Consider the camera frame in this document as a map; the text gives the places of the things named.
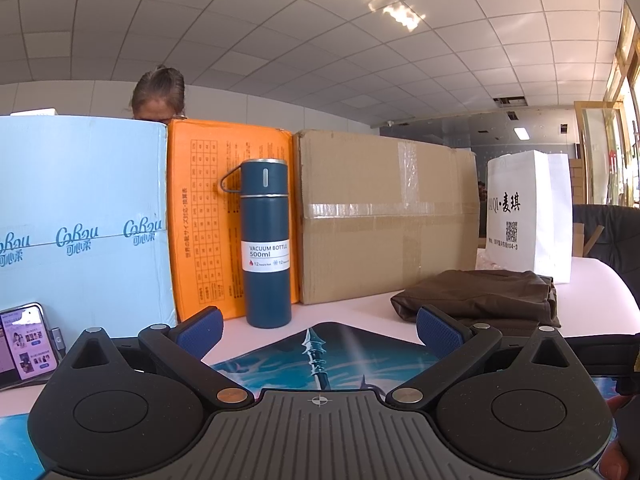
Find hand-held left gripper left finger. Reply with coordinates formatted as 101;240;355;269
64;308;256;407

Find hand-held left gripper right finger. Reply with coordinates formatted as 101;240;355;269
384;305;577;407

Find brown pants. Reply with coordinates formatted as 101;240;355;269
390;269;562;336

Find person's right hand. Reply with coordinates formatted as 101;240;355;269
598;394;640;480

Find clear plastic wrap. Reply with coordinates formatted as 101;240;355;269
475;247;503;273

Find dark blue vacuum bottle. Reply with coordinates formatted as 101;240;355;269
220;158;292;329

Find blue printed desk mat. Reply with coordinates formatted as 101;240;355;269
0;322;626;480

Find orange cardboard box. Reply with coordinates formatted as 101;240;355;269
166;118;301;323

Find black chair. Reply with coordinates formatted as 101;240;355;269
582;204;640;306

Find brown taped cardboard box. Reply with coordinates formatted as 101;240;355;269
292;129;481;306

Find grey charger plug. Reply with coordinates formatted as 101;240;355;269
49;326;67;361

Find white paper bag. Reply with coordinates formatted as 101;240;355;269
486;150;573;285

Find light blue carton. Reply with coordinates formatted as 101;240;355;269
0;115;177;341

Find smartphone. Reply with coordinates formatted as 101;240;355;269
0;302;57;391

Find person's head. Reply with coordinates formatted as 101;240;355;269
131;65;188;125

